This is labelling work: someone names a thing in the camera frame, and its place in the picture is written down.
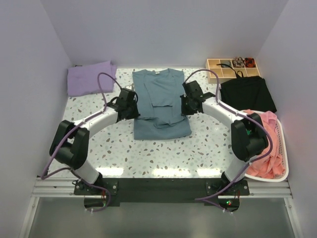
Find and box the blue t-shirt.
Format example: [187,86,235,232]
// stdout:
[132,68,192,140]

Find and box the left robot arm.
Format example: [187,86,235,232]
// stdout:
[49,88,139,194]

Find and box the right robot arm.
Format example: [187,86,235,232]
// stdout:
[181,81,269,195]

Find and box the wooden compartment tray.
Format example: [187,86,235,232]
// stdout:
[206,58,261,83]

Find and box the folded purple t-shirt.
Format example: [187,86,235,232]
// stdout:
[67,61,117,97]

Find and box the black folded garment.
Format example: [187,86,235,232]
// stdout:
[220,76,277,113]

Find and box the patterned fabric scrunchie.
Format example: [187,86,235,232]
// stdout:
[232,57,245,68]

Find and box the orange black scrunchie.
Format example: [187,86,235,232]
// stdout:
[244,58,256,68]

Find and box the white perforated laundry basket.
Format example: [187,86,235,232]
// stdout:
[245,111,289,182]

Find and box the pink t-shirt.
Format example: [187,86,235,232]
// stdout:
[246,111,285,179]

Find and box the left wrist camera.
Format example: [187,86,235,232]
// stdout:
[125,84,134,91]

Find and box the black strap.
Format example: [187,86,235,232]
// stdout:
[216,62,245,78]

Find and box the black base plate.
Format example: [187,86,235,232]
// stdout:
[73,176,248,208]

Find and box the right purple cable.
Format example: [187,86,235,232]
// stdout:
[184,68,273,211]

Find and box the aluminium rail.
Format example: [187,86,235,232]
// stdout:
[31,178,293,198]

